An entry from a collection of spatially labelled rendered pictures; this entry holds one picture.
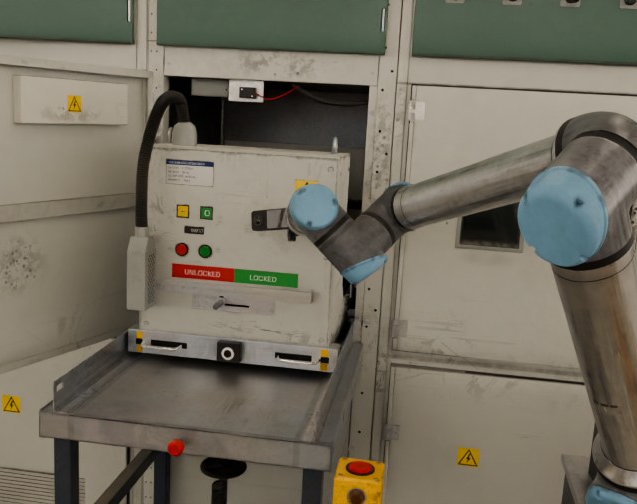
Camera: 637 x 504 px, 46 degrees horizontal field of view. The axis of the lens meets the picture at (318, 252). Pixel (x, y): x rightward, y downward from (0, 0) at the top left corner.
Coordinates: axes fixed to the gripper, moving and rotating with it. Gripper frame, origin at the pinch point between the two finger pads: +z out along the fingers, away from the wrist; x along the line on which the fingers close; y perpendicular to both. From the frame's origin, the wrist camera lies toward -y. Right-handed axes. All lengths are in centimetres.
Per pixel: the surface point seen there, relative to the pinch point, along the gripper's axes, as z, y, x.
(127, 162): 34, -43, 20
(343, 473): -51, 6, -47
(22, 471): 73, -77, -73
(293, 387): 1.6, 2.3, -38.5
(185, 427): -21, -22, -44
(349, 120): 95, 30, 51
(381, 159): 20.6, 26.7, 21.3
